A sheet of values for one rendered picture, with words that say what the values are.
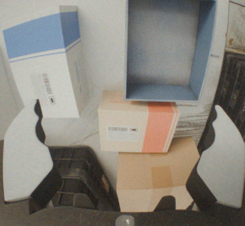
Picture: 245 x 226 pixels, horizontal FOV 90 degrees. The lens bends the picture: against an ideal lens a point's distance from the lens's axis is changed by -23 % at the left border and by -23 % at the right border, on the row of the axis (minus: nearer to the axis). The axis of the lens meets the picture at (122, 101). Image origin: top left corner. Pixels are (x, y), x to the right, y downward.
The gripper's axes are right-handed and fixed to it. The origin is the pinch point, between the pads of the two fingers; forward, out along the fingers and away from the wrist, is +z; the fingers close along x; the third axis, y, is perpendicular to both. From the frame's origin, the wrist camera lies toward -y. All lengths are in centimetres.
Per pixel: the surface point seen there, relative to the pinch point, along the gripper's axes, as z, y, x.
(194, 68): 19.2, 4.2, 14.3
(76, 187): 6.3, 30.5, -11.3
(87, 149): 19.7, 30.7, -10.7
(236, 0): 91, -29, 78
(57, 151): 18.8, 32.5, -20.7
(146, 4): 20.9, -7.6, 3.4
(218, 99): 65, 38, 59
